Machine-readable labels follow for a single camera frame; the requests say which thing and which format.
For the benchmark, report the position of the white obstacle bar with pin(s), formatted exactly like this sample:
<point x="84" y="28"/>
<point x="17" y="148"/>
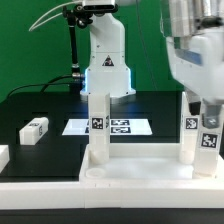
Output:
<point x="4" y="156"/>
<point x="123" y="194"/>

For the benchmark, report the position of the white desk top tray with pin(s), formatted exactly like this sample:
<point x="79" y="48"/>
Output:
<point x="153" y="162"/>

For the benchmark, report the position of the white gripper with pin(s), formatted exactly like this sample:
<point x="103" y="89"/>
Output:
<point x="200" y="68"/>

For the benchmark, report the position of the white front obstacle bar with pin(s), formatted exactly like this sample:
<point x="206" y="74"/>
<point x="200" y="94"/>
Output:
<point x="123" y="194"/>

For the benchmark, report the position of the white left obstacle bar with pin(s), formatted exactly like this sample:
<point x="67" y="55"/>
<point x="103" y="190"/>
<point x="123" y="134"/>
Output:
<point x="4" y="156"/>

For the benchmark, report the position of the white marker tag plate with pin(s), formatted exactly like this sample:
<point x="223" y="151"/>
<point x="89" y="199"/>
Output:
<point x="118" y="127"/>

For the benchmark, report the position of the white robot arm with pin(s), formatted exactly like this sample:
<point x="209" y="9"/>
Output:
<point x="194" y="34"/>

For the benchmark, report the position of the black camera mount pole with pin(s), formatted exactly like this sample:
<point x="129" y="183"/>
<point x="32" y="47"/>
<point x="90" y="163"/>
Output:
<point x="76" y="17"/>

